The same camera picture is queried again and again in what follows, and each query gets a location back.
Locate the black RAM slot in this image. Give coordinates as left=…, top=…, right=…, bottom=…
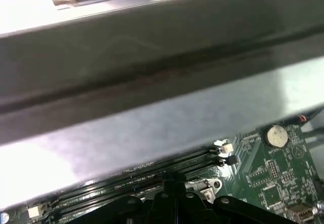
left=49, top=146, right=220, bottom=208
left=54, top=157, right=225, bottom=224

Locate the green motherboard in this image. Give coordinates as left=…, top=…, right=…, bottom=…
left=0, top=112, right=324, bottom=224

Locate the CPU socket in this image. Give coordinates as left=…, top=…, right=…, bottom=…
left=186, top=178, right=222, bottom=201

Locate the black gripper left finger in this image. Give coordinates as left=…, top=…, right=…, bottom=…
left=111, top=179, right=176, bottom=224

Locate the white plastic connector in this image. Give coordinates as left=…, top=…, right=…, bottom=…
left=214, top=139, right=234, bottom=157

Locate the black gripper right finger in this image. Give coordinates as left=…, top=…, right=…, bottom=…
left=175, top=180, right=285, bottom=224

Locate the open black PC case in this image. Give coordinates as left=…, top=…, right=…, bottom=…
left=0, top=0, right=324, bottom=211

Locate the round coin battery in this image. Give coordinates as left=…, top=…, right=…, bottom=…
left=262, top=124, right=290, bottom=147

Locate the silver board connector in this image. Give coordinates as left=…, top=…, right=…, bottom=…
left=285, top=203, right=318, bottom=222

